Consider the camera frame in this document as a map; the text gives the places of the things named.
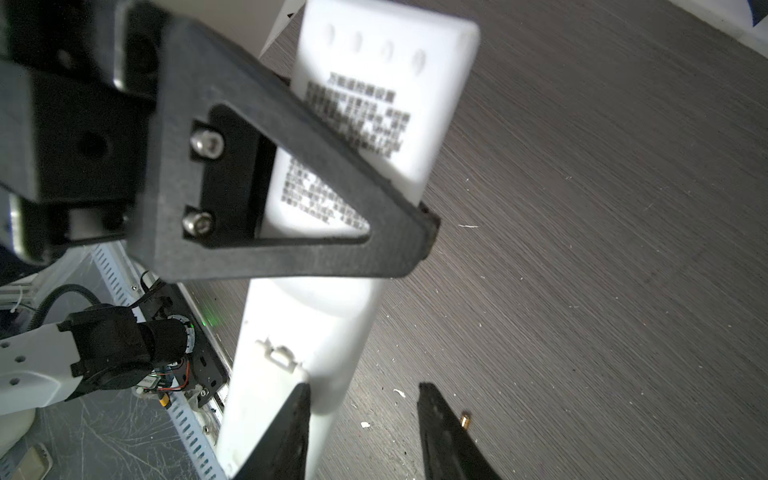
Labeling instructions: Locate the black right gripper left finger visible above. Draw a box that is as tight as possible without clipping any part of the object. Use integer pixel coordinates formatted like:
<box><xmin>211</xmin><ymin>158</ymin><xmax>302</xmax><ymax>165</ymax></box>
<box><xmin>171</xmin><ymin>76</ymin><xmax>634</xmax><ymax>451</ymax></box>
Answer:
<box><xmin>234</xmin><ymin>383</ymin><xmax>311</xmax><ymax>480</ymax></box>

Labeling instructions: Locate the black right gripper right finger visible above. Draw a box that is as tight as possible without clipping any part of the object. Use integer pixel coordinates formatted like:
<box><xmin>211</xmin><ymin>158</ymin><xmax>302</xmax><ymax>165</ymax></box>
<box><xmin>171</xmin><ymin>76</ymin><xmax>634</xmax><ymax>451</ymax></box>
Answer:
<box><xmin>417</xmin><ymin>382</ymin><xmax>501</xmax><ymax>480</ymax></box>

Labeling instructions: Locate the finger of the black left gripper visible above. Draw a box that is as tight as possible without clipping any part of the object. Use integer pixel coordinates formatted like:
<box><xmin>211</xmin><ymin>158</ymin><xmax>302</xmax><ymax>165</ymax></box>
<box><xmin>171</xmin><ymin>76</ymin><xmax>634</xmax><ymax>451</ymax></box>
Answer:
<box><xmin>126</xmin><ymin>14</ymin><xmax>440</xmax><ymax>282</ymax></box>

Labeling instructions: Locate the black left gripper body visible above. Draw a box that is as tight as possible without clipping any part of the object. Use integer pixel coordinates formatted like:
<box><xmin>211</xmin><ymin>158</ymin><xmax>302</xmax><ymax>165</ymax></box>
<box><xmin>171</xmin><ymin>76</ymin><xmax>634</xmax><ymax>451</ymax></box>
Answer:
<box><xmin>1</xmin><ymin>1</ymin><xmax>162</xmax><ymax>264</ymax></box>

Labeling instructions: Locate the white remote control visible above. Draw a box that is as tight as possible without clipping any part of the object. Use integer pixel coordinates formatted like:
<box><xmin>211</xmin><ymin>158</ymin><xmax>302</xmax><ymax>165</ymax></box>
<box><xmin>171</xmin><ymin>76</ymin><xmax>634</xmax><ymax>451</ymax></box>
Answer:
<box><xmin>214</xmin><ymin>0</ymin><xmax>482</xmax><ymax>480</ymax></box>

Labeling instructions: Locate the white battery cover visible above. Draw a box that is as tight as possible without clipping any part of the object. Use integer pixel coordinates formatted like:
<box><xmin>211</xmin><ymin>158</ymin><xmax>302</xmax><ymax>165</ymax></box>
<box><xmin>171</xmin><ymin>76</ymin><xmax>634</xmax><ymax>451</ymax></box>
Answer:
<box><xmin>216</xmin><ymin>340</ymin><xmax>309</xmax><ymax>479</ymax></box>

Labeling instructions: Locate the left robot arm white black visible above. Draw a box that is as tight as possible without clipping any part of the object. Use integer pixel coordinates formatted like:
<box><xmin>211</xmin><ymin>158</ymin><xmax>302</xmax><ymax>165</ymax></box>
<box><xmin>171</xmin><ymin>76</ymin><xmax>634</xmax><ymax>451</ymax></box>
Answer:
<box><xmin>1</xmin><ymin>1</ymin><xmax>479</xmax><ymax>474</ymax></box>

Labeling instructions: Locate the AAA battery black gold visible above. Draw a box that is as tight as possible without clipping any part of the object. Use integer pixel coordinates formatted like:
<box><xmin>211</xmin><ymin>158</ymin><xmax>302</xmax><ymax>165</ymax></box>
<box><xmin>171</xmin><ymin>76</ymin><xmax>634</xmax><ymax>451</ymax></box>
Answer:
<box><xmin>460</xmin><ymin>411</ymin><xmax>471</xmax><ymax>430</ymax></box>

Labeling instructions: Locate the white slotted cable duct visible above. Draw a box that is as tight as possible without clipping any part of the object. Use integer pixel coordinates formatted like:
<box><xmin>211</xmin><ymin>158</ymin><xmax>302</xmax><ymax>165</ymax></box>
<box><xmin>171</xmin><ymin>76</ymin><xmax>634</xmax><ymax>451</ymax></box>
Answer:
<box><xmin>90</xmin><ymin>243</ymin><xmax>226</xmax><ymax>480</ymax></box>

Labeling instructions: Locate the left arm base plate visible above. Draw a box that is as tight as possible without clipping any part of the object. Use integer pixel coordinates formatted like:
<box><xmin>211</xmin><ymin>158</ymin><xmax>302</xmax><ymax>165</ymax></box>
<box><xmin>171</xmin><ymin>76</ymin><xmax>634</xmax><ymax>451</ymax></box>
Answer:
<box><xmin>140</xmin><ymin>284</ymin><xmax>231</xmax><ymax>413</ymax></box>

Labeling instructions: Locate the small circuit board with wires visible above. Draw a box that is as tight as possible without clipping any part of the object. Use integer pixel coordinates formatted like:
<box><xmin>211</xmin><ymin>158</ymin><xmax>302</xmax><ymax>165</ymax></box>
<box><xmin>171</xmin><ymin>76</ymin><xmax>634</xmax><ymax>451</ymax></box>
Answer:
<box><xmin>130</xmin><ymin>356</ymin><xmax>209</xmax><ymax>409</ymax></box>

